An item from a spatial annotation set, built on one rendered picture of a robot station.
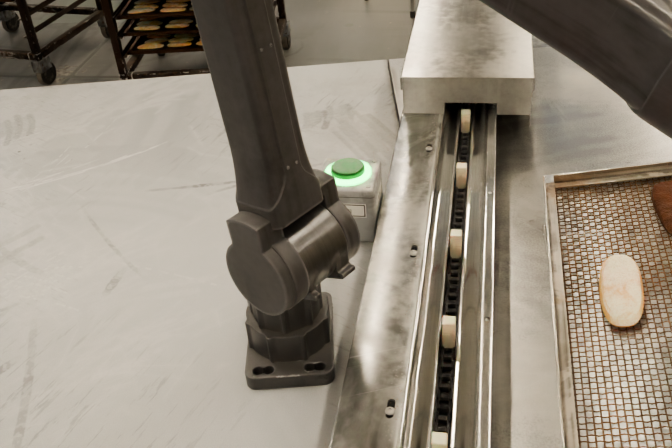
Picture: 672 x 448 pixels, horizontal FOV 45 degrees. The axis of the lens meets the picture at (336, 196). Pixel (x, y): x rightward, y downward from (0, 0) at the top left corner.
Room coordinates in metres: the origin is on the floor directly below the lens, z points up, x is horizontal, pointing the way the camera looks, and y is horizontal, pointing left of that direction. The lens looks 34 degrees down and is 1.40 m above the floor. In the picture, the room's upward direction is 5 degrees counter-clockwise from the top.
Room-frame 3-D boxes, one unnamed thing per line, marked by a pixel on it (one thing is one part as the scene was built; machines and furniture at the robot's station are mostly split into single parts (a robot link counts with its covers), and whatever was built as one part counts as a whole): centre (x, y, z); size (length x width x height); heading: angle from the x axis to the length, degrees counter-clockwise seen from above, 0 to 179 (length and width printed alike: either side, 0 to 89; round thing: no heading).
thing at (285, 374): (0.61, 0.06, 0.86); 0.12 x 0.09 x 0.08; 178
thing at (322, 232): (0.59, 0.04, 0.94); 0.09 x 0.05 x 0.10; 46
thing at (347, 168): (0.80, -0.02, 0.90); 0.04 x 0.04 x 0.02
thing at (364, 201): (0.80, -0.02, 0.84); 0.08 x 0.08 x 0.11; 77
